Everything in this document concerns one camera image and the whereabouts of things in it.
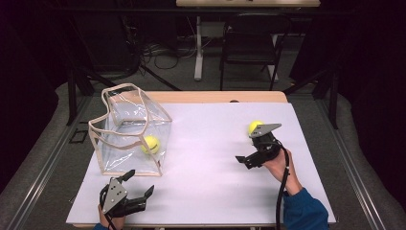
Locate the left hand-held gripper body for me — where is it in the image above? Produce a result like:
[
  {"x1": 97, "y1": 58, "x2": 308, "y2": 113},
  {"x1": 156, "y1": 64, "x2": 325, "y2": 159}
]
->
[{"x1": 99, "y1": 176, "x2": 148, "y2": 219}]

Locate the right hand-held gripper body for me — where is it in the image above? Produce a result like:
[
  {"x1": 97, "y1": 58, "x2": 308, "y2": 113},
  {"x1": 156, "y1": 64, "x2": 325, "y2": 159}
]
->
[{"x1": 243, "y1": 123, "x2": 283, "y2": 170}]

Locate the yellow tennis ball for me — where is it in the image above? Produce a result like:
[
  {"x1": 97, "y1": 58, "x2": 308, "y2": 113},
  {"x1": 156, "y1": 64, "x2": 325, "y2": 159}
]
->
[
  {"x1": 141, "y1": 135, "x2": 161, "y2": 155},
  {"x1": 248, "y1": 120, "x2": 265, "y2": 136}
]

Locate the clear plastic bag beige trim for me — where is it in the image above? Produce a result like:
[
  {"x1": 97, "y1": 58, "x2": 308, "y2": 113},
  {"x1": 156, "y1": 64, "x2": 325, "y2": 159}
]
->
[{"x1": 88, "y1": 82, "x2": 173, "y2": 177}]

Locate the person's left hand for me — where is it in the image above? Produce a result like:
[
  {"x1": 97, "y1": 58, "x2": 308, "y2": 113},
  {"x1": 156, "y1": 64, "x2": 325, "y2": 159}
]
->
[{"x1": 97, "y1": 204, "x2": 126, "y2": 230}]

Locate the person's right hand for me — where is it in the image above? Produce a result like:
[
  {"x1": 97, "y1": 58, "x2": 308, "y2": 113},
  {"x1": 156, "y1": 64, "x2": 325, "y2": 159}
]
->
[{"x1": 261, "y1": 148, "x2": 303, "y2": 196}]

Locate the white table sheet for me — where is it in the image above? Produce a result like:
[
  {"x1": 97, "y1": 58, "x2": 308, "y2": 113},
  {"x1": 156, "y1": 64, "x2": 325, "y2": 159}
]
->
[{"x1": 65, "y1": 102, "x2": 337, "y2": 224}]

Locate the black metal stand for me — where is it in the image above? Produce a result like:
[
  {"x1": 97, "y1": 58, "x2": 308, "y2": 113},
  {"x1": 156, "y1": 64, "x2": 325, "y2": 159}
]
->
[
  {"x1": 282, "y1": 68, "x2": 339, "y2": 130},
  {"x1": 66, "y1": 65, "x2": 116, "y2": 127}
]

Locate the black folding chair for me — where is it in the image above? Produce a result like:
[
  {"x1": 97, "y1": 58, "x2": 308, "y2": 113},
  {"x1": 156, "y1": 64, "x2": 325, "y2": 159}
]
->
[{"x1": 219, "y1": 12, "x2": 292, "y2": 92}]

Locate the white-legged desk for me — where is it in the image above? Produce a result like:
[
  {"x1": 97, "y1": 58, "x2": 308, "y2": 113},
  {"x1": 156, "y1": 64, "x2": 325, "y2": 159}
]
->
[{"x1": 175, "y1": 0, "x2": 322, "y2": 81}]

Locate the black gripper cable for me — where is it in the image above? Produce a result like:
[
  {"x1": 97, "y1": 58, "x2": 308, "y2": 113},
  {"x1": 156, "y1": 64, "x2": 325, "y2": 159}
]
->
[
  {"x1": 104, "y1": 213, "x2": 120, "y2": 230},
  {"x1": 271, "y1": 142, "x2": 291, "y2": 230}
]

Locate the aluminium floor rail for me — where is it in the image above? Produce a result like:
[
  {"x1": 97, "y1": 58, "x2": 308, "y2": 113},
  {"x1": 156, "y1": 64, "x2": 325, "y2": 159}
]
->
[
  {"x1": 4, "y1": 95, "x2": 94, "y2": 230},
  {"x1": 314, "y1": 95, "x2": 387, "y2": 230}
]

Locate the tangle of floor cables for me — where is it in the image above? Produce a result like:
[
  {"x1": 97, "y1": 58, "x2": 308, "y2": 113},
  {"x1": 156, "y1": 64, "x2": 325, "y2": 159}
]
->
[{"x1": 140, "y1": 39, "x2": 199, "y2": 71}]

